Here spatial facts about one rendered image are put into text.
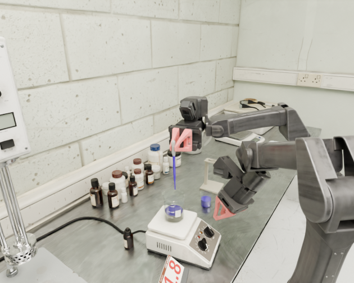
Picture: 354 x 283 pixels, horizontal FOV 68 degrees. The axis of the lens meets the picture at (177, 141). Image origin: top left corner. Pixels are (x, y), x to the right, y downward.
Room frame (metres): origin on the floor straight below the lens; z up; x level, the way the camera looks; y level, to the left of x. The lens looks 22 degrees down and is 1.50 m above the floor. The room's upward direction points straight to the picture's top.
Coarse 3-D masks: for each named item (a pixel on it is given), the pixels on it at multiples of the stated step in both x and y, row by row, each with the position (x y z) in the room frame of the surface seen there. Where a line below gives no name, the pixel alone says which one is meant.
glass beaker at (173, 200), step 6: (162, 192) 0.66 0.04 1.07; (168, 192) 0.67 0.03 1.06; (174, 192) 0.68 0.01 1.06; (180, 192) 0.67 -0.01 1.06; (168, 198) 0.67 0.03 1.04; (174, 198) 0.68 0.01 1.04; (180, 198) 0.67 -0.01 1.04; (168, 204) 0.62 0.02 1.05; (174, 204) 0.62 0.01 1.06; (180, 204) 0.63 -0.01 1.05; (168, 210) 0.62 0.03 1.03; (174, 210) 0.62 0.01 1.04; (180, 210) 0.63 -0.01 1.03; (168, 216) 0.63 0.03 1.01; (174, 216) 0.62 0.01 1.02; (180, 216) 0.63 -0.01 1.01; (168, 222) 0.63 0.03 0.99; (174, 222) 0.62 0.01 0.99
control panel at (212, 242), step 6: (204, 222) 0.66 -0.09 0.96; (198, 228) 0.63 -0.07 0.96; (204, 228) 0.64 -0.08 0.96; (198, 234) 0.61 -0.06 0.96; (204, 234) 0.62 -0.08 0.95; (216, 234) 0.64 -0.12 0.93; (192, 240) 0.58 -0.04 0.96; (198, 240) 0.59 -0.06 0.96; (210, 240) 0.60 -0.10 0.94; (216, 240) 0.61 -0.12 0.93; (192, 246) 0.56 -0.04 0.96; (210, 246) 0.59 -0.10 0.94; (198, 252) 0.55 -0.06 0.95; (204, 252) 0.56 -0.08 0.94; (210, 252) 0.57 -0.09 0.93; (210, 258) 0.55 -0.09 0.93
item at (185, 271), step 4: (180, 264) 0.54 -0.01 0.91; (184, 268) 0.54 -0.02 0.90; (188, 268) 0.54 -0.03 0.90; (184, 272) 0.52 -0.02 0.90; (188, 272) 0.52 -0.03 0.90; (160, 276) 0.48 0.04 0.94; (180, 276) 0.51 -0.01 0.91; (184, 276) 0.51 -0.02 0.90; (180, 280) 0.50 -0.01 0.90; (184, 280) 0.50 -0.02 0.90
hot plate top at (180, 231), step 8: (160, 216) 0.66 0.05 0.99; (184, 216) 0.66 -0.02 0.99; (192, 216) 0.66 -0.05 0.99; (152, 224) 0.62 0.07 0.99; (160, 224) 0.62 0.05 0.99; (168, 224) 0.62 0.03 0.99; (176, 224) 0.62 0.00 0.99; (184, 224) 0.62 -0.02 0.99; (192, 224) 0.62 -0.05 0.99; (160, 232) 0.59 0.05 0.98; (168, 232) 0.58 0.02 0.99; (176, 232) 0.58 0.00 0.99; (184, 232) 0.58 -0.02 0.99
